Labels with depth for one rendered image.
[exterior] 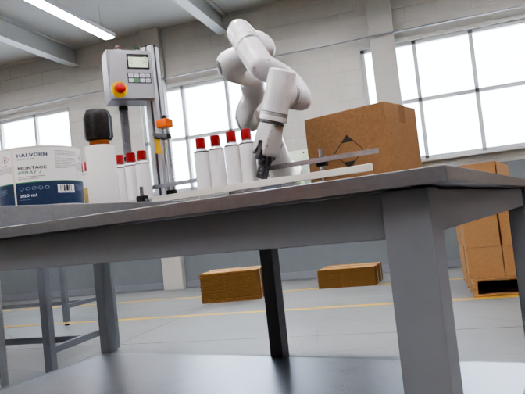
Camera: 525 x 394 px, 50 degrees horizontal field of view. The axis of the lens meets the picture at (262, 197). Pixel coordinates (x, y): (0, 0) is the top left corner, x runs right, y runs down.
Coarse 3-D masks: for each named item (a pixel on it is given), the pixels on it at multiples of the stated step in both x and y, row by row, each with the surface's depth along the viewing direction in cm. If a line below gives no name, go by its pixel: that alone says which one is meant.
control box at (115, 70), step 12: (108, 60) 203; (120, 60) 205; (108, 72) 203; (120, 72) 204; (132, 72) 206; (144, 72) 208; (108, 84) 204; (132, 84) 206; (144, 84) 208; (108, 96) 205; (120, 96) 203; (132, 96) 205; (144, 96) 207
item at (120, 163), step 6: (120, 156) 200; (120, 162) 200; (120, 168) 199; (120, 174) 199; (120, 180) 199; (120, 186) 199; (120, 192) 199; (126, 192) 199; (120, 198) 198; (126, 198) 199
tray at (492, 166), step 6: (486, 162) 129; (492, 162) 128; (498, 162) 133; (468, 168) 131; (474, 168) 130; (480, 168) 129; (486, 168) 129; (492, 168) 128; (498, 168) 132; (504, 168) 142; (504, 174) 140
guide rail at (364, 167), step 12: (348, 168) 154; (360, 168) 153; (372, 168) 152; (264, 180) 168; (276, 180) 166; (288, 180) 164; (300, 180) 162; (180, 192) 183; (192, 192) 181; (204, 192) 178; (216, 192) 176
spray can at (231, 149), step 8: (232, 136) 176; (232, 144) 175; (224, 152) 177; (232, 152) 175; (232, 160) 175; (240, 160) 176; (232, 168) 175; (240, 168) 176; (232, 176) 175; (240, 176) 175; (232, 192) 175; (240, 192) 175
